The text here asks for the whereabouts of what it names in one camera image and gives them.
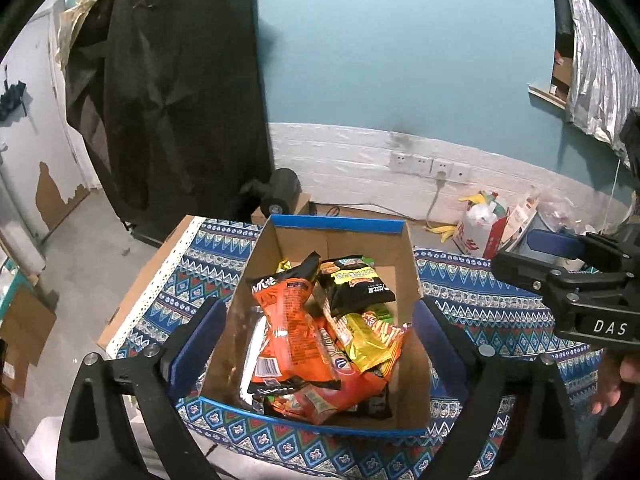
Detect black yellow snack bag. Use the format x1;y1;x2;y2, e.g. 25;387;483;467
316;254;397;319

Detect yellow chips bag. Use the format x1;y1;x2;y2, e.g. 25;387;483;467
326;311;409;380

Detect orange black snack bag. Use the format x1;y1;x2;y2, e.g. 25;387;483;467
247;252;341;396

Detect orange Wangwang snack bag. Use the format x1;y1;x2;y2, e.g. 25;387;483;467
240;315;388;425

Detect right hand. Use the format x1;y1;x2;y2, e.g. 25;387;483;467
591;350;640;414

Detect light blue bucket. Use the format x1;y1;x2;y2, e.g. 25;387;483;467
512;212;565;263

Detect white red plastic bag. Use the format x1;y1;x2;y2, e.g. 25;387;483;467
454;191;509;259

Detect silver foil curtain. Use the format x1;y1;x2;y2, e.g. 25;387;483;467
566;0;639;165

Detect blue-edged cardboard box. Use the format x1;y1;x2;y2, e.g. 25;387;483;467
199;213;433;436

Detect blue patterned cloth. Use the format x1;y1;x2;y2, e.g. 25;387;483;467
100;216;600;479

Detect black round speaker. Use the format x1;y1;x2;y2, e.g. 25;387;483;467
241;168;302;218

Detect black hanging coat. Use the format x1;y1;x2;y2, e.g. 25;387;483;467
65;0;273;236

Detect wall power sockets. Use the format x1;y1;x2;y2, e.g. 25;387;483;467
388;151;471;183

